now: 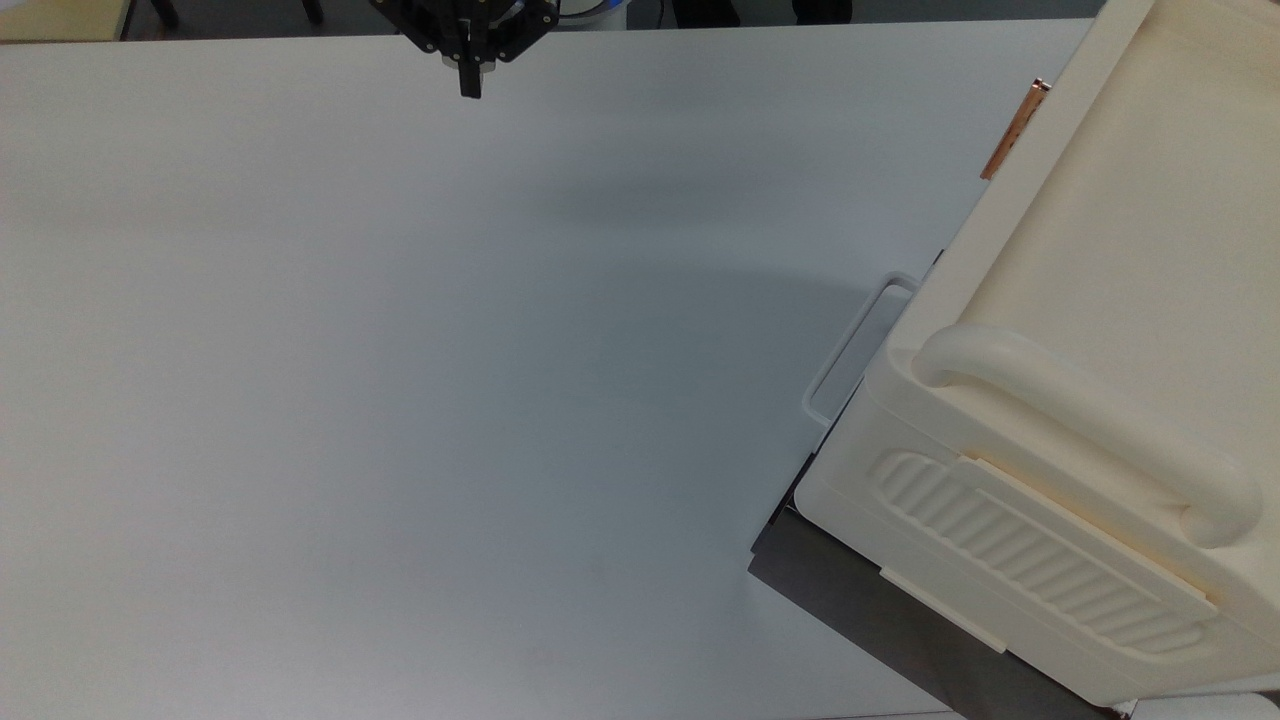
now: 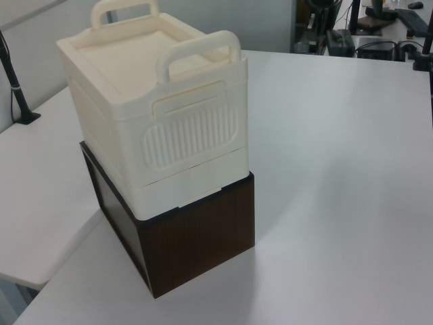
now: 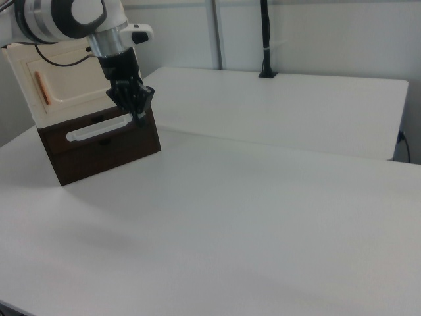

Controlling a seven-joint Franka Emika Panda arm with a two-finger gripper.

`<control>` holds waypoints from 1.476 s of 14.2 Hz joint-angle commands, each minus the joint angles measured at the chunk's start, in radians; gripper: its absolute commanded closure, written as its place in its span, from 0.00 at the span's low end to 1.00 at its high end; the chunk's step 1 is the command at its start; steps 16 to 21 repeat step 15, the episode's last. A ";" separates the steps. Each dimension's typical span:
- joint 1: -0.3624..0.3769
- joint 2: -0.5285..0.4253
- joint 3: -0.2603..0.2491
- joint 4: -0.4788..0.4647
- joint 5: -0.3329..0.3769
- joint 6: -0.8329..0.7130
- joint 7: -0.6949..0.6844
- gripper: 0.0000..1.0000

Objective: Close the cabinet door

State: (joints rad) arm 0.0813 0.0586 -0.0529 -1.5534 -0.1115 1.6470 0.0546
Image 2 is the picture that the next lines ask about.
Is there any black rectangular box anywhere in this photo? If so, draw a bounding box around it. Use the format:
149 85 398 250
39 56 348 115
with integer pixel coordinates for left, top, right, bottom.
357 39 398 62

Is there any cream plastic cabinet with handles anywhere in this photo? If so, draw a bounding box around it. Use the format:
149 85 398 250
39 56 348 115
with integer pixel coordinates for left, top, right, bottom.
55 0 250 221

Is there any black monitor stand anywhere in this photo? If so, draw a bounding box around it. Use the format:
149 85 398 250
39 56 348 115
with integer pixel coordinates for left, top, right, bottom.
348 0 362 35

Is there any black keyboard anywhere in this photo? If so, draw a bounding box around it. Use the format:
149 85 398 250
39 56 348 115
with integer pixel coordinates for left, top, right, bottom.
394 9 430 28

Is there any brown wooden board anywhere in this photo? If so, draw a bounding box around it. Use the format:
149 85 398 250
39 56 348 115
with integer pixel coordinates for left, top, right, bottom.
357 14 384 35

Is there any black clamp stand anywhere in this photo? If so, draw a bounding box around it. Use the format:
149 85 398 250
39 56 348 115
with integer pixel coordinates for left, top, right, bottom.
411 18 433 72

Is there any dark device with green light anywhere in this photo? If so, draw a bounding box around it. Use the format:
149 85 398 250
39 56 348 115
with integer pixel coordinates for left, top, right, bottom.
325 28 357 57

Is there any dark wood grain box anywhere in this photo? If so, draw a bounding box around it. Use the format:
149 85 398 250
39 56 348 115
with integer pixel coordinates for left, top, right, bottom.
78 141 256 300

